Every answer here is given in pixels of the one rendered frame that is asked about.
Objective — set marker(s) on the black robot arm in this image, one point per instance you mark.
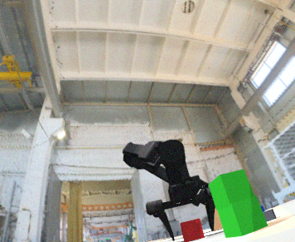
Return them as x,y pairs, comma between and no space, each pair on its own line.
171,154

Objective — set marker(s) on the green block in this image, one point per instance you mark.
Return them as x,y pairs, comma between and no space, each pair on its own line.
242,217
229,188

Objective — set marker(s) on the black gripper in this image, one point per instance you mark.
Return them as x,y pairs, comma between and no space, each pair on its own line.
157,208

